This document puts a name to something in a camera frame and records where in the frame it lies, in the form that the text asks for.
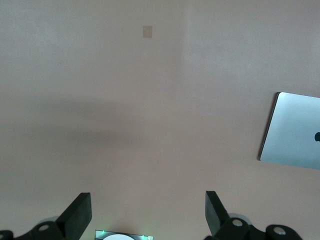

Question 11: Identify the silver grey laptop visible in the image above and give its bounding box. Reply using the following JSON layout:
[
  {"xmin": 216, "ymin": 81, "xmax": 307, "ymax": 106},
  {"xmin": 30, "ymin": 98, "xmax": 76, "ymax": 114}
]
[{"xmin": 257, "ymin": 91, "xmax": 320, "ymax": 171}]

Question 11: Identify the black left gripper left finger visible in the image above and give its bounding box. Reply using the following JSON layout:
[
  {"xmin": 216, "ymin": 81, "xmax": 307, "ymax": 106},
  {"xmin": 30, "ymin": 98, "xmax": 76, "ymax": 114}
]
[{"xmin": 14, "ymin": 192, "xmax": 93, "ymax": 240}]

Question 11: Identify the brown tape patch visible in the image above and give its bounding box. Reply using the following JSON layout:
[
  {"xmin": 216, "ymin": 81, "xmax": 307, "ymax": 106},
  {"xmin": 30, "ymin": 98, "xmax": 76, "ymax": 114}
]
[{"xmin": 142, "ymin": 25, "xmax": 154, "ymax": 39}]

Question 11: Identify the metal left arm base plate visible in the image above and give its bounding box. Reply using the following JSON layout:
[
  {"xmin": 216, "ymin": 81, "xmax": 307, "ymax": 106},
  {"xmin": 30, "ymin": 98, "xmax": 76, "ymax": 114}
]
[{"xmin": 95, "ymin": 229, "xmax": 154, "ymax": 240}]

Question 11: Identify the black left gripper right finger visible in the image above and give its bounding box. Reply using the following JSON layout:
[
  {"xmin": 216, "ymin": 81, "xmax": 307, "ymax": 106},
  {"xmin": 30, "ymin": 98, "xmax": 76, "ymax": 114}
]
[{"xmin": 204, "ymin": 190, "xmax": 266, "ymax": 240}]

